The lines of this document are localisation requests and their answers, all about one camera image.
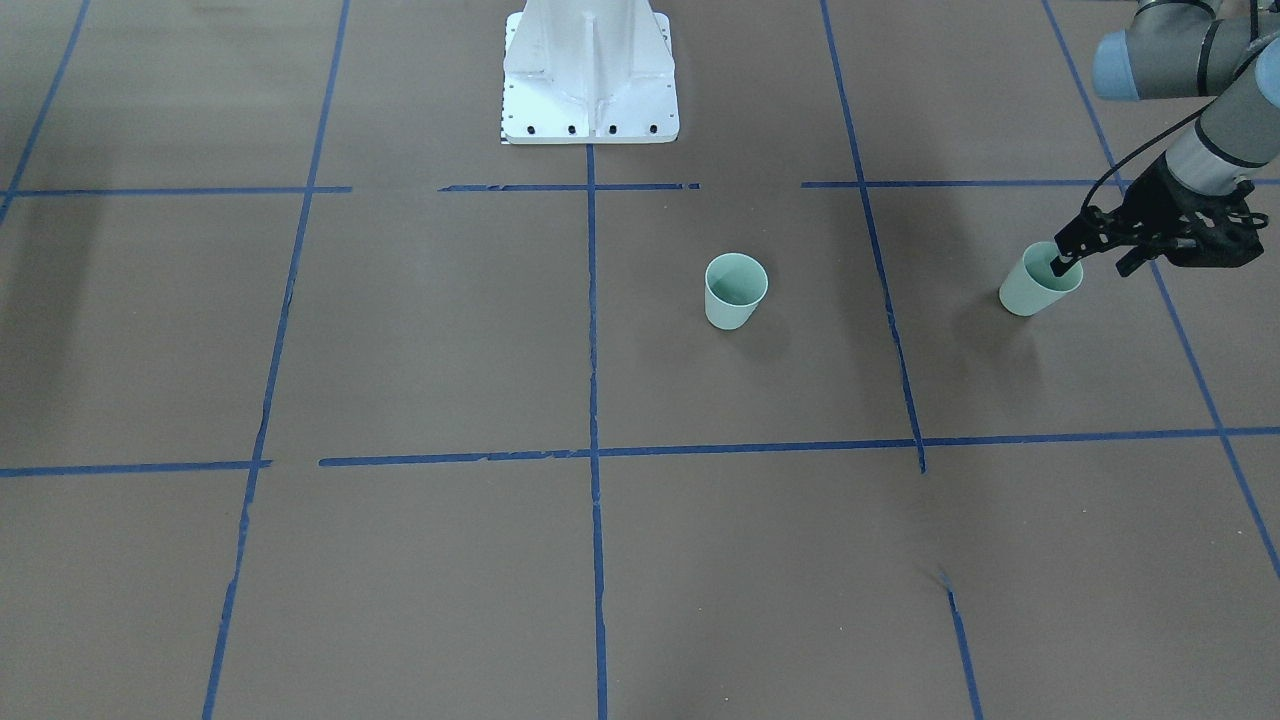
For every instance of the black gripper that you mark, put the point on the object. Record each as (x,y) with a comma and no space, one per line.
(1153,204)

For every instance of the green cup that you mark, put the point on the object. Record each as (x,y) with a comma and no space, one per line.
(734,285)
(1031,286)

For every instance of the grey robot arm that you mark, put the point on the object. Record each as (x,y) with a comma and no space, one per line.
(1184,49)

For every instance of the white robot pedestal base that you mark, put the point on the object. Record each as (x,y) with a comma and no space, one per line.
(589,72)

